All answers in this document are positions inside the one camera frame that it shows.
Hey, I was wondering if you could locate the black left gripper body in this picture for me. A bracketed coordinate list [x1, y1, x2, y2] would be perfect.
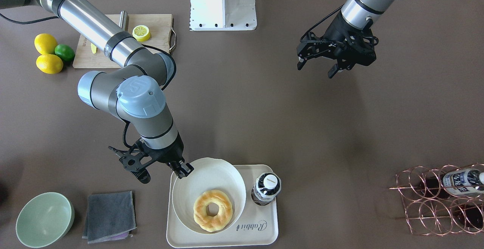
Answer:
[297, 13, 377, 70]

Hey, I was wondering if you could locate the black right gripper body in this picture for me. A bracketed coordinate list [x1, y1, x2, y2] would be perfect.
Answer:
[108, 135, 185, 184]

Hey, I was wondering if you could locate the white plate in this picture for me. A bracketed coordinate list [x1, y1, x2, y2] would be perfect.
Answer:
[172, 158, 247, 234]

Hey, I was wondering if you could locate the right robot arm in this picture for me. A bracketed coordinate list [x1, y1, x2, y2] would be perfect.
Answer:
[1, 0, 193, 184]

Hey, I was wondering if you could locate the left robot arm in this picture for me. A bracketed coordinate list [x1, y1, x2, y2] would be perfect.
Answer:
[296, 0, 395, 78]

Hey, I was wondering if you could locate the glazed donut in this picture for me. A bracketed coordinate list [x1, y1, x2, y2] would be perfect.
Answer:
[192, 189, 233, 232]

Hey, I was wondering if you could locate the dark drink bottle on tray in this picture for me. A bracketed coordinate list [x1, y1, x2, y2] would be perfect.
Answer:
[251, 172, 282, 206]

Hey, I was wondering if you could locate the cream rabbit tray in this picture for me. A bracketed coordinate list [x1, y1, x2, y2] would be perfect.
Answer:
[166, 164, 279, 249]

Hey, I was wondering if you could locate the grey folded cloth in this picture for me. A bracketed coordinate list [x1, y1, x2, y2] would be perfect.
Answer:
[82, 190, 137, 244]

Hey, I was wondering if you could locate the mint green bowl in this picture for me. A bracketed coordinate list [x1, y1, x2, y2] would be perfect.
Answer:
[16, 192, 74, 248]

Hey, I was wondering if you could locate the yellow plastic knife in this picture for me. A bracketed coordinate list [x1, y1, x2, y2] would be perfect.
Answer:
[90, 43, 98, 54]

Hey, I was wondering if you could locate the wooden cutting board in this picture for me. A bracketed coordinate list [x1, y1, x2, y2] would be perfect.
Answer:
[73, 13, 177, 69]

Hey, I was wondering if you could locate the green lime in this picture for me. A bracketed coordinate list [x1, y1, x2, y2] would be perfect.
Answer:
[54, 44, 75, 62]

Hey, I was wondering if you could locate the lemon half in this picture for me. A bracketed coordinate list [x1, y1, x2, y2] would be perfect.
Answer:
[132, 25, 152, 43]

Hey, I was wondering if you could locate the steel muddler black tip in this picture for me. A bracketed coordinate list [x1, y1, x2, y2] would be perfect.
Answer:
[119, 10, 129, 31]

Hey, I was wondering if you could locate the whole yellow lemon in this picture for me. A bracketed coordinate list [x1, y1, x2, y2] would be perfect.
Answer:
[34, 33, 58, 55]

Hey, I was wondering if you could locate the dark bottle in rack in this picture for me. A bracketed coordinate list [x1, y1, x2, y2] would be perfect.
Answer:
[419, 169, 484, 199]

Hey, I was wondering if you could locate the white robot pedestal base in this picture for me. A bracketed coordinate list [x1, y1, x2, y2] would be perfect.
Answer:
[189, 0, 258, 31]

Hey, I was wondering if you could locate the copper wire bottle rack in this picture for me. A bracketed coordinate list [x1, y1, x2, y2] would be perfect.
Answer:
[392, 164, 483, 236]

